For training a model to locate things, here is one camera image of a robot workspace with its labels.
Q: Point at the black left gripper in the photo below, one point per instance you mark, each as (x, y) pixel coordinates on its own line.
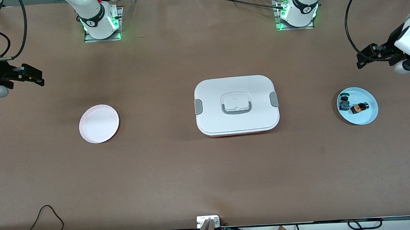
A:
(392, 43)

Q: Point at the light blue round plate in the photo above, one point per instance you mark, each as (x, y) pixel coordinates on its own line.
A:
(364, 117)

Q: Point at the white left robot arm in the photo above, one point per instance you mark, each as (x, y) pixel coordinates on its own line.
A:
(302, 5)

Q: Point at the small white box device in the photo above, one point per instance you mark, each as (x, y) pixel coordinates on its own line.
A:
(202, 219)

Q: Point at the orange push-button switch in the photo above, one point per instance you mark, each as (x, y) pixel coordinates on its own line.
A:
(358, 108)

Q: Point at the pink round plate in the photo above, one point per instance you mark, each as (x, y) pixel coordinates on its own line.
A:
(99, 124)

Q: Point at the white lunch box grey clips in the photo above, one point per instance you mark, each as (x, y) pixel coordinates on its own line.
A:
(238, 121)

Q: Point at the blue switch with green button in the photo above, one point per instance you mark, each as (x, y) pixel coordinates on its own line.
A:
(344, 103)

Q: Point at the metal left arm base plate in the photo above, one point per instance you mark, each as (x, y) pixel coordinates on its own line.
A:
(295, 28)

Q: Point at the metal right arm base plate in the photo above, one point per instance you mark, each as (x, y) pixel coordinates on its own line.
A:
(119, 12)

